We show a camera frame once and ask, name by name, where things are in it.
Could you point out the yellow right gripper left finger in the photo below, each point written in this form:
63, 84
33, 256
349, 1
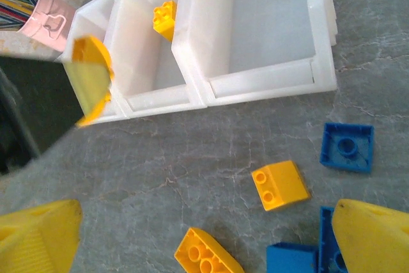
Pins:
35, 241

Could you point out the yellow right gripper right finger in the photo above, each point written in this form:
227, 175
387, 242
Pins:
374, 241

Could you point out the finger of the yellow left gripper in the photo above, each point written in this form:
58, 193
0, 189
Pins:
91, 78

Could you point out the white plastic bin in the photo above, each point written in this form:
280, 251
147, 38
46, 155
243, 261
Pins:
96, 20
268, 23
143, 62

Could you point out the pink cup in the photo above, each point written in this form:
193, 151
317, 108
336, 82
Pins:
48, 20

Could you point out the long yellow lego brick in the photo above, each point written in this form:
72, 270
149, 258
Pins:
204, 254

